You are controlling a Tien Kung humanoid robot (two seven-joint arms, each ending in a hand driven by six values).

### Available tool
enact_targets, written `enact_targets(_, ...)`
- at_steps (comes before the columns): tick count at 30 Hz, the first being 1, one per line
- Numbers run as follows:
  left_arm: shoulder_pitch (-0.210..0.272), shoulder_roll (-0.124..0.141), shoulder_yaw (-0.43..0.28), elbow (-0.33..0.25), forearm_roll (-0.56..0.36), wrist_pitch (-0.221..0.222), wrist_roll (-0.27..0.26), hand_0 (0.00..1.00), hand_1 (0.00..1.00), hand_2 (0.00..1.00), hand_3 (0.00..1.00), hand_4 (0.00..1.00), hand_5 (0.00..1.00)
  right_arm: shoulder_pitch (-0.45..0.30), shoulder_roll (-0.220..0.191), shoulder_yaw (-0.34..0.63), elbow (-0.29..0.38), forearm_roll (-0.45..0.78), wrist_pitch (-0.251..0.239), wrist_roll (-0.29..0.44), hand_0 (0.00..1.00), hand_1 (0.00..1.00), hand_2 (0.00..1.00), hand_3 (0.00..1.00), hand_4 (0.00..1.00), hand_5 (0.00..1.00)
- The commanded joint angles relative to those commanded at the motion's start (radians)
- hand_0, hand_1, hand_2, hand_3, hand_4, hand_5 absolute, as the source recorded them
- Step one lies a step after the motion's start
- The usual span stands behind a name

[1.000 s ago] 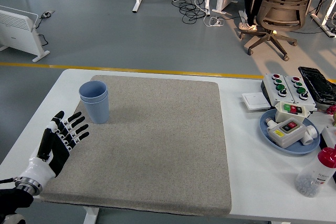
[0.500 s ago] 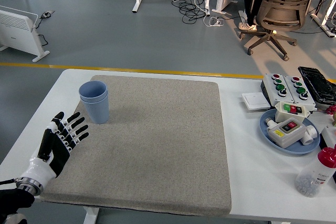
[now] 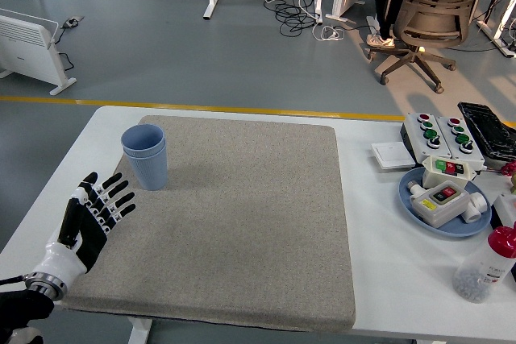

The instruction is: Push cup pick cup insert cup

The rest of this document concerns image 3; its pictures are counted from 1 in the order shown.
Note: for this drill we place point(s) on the grey-brown mat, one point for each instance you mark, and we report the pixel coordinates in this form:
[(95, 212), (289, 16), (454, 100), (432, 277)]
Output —
[(262, 219)]

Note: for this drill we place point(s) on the red-capped clear bottle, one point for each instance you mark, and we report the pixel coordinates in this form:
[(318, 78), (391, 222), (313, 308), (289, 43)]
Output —
[(481, 271)]

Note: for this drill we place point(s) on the white pipe fitting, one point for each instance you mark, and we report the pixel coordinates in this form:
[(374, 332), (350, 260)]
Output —
[(475, 207)]

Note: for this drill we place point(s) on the blue ribbed plastic cup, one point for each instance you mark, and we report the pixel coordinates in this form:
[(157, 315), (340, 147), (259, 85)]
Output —
[(149, 175), (141, 138)]

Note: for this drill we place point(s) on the beige office chair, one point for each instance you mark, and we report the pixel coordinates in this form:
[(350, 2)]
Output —
[(435, 5)]

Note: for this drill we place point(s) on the blue plate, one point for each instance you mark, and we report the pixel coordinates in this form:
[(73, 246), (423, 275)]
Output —
[(405, 195)]

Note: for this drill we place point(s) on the grey red-black switch box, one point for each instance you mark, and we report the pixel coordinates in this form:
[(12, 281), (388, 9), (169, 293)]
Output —
[(441, 211)]

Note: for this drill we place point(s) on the white green-red switch box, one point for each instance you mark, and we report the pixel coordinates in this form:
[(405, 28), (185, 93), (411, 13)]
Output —
[(433, 176)]

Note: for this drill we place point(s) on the red small object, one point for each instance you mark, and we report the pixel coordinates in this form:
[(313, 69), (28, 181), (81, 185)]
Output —
[(510, 168)]

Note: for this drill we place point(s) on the wide white panel heater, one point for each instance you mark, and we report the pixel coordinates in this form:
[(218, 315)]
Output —
[(28, 50)]

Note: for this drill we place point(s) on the white wall switch plate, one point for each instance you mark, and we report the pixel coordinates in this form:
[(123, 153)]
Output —
[(393, 155)]

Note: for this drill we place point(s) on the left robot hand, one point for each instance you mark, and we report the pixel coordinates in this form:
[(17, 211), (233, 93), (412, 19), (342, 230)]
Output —
[(90, 235)]

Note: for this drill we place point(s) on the white table leg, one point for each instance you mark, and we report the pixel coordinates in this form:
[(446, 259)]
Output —
[(140, 330)]

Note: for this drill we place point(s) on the grey four-button control box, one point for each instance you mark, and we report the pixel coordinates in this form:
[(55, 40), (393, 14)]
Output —
[(427, 134), (463, 146)]

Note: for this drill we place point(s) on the grey floor power strip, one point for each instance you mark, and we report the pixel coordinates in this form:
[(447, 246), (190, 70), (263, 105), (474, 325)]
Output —
[(72, 21)]

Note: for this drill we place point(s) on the olive small object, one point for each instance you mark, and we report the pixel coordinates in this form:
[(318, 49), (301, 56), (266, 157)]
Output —
[(513, 185)]

